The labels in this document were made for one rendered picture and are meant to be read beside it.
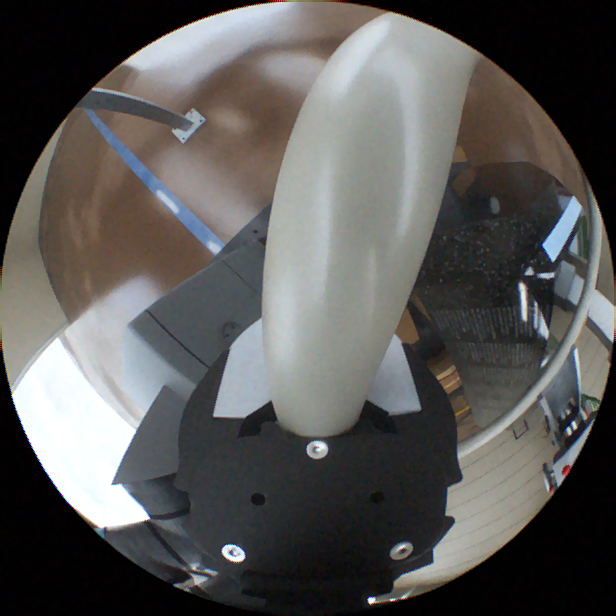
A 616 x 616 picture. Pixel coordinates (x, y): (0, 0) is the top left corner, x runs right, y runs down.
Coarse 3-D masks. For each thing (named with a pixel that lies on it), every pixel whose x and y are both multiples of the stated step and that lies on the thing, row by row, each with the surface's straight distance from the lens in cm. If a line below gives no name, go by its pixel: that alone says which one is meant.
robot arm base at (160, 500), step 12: (144, 480) 45; (156, 480) 45; (168, 480) 45; (132, 492) 50; (144, 492) 46; (156, 492) 46; (168, 492) 46; (180, 492) 47; (144, 504) 50; (156, 504) 47; (168, 504) 47; (180, 504) 48; (156, 516) 50; (168, 516) 49; (180, 516) 48
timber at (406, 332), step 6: (408, 312) 113; (402, 318) 113; (408, 318) 115; (402, 324) 116; (408, 324) 117; (396, 330) 116; (402, 330) 118; (408, 330) 120; (414, 330) 122; (402, 336) 121; (408, 336) 122; (414, 336) 124; (408, 342) 125
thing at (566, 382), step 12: (576, 348) 46; (564, 360) 53; (576, 360) 49; (540, 372) 46; (564, 372) 58; (576, 372) 55; (552, 384) 55; (564, 384) 64; (576, 384) 64; (540, 396) 44; (552, 396) 61; (564, 396) 71; (576, 396) 76; (552, 408) 69; (552, 420) 63; (564, 432) 107
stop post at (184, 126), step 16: (96, 96) 104; (112, 96) 107; (128, 96) 112; (128, 112) 114; (144, 112) 118; (160, 112) 123; (176, 112) 137; (192, 112) 150; (176, 128) 138; (192, 128) 142
